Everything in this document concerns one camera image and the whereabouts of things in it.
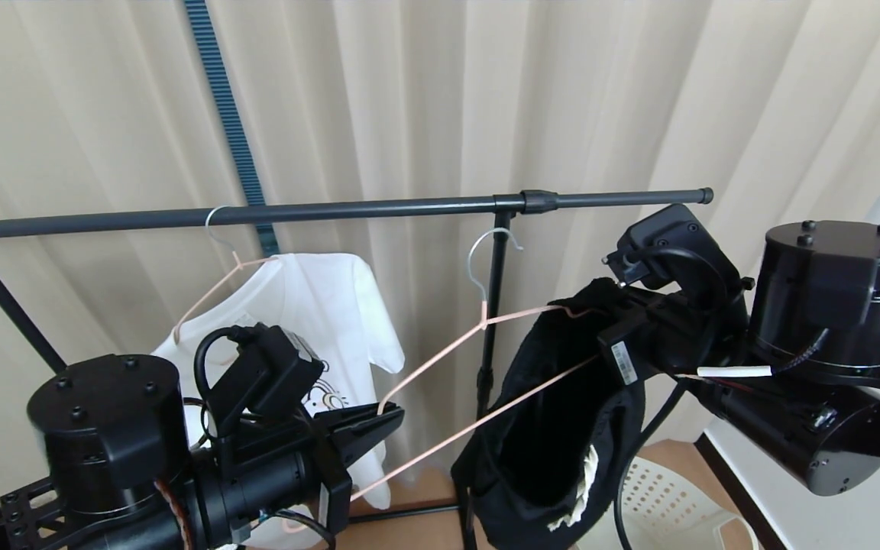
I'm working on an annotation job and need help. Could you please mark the white laundry basket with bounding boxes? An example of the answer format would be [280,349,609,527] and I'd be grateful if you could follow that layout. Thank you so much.
[576,456,760,550]

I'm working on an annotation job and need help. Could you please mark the black clothes rack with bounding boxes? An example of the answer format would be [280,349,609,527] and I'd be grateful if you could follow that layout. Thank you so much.
[0,186,716,550]

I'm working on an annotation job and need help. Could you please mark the beige curtain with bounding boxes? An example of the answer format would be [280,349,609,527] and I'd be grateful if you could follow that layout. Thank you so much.
[207,0,880,490]
[0,0,282,490]

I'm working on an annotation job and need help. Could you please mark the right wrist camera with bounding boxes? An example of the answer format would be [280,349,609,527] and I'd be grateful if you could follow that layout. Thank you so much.
[602,202,752,308]

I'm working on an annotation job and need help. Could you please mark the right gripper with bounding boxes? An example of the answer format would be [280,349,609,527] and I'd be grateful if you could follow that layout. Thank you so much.
[597,293,748,387]

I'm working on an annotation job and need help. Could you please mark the white shirt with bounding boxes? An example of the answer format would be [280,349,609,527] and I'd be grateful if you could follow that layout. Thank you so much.
[151,253,406,550]

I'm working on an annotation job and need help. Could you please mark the black garment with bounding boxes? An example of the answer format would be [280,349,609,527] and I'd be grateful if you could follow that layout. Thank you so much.
[451,277,649,550]

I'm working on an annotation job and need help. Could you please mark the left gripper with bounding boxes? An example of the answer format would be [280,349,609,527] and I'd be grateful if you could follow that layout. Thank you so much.
[184,403,406,550]

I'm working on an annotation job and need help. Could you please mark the pink clothes hanger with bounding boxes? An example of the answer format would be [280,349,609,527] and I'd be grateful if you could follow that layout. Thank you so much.
[281,227,610,535]
[171,205,282,346]

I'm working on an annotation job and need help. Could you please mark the window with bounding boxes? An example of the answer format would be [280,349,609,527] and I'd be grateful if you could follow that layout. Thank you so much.
[183,0,282,257]

